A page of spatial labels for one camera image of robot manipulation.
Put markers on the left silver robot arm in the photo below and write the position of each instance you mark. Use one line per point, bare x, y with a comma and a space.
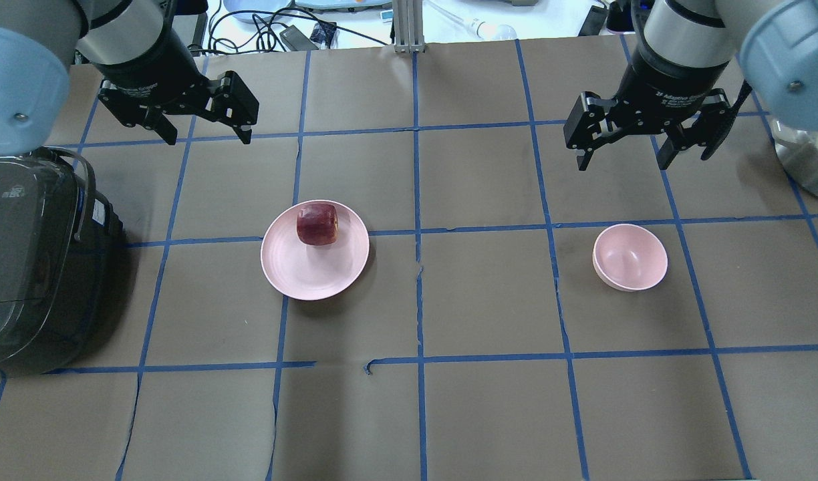
38, 42

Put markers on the pink plate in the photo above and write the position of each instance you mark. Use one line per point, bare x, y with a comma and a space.
306, 272

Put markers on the red apple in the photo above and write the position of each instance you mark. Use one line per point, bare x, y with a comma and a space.
317, 224

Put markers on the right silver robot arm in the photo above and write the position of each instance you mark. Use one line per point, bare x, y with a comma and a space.
694, 66

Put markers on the black power adapter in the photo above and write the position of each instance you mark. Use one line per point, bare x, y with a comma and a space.
294, 40

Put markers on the steel pot with handles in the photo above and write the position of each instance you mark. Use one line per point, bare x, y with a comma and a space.
797, 150

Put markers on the pink bowl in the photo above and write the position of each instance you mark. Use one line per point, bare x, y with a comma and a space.
629, 258

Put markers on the dark grey rice cooker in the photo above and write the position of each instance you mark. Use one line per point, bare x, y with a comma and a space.
57, 232

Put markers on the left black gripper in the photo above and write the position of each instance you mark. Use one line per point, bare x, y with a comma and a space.
156, 70

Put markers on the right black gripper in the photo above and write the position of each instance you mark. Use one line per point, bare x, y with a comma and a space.
669, 85

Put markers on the aluminium frame post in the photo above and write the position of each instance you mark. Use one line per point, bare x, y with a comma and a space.
407, 26

